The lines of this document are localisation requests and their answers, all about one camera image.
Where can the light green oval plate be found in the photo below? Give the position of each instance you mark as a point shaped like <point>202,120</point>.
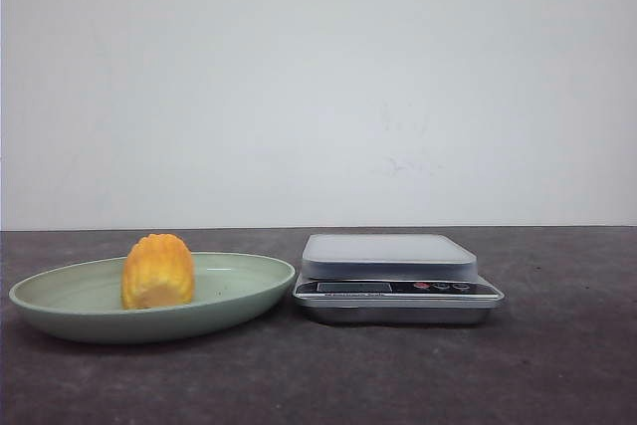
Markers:
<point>81,302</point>

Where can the yellow corn cob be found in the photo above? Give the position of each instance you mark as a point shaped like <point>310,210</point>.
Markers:
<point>157,272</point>

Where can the silver digital kitchen scale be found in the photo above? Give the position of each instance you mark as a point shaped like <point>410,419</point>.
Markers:
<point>392,278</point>

